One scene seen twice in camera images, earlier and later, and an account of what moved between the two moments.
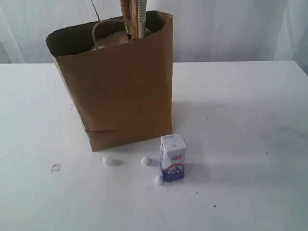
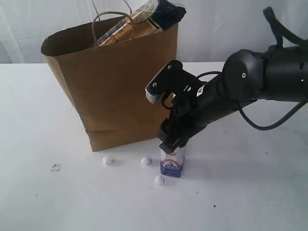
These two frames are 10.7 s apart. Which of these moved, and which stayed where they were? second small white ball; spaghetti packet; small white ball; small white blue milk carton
Moved: spaghetti packet
Stayed: second small white ball; small white blue milk carton; small white ball
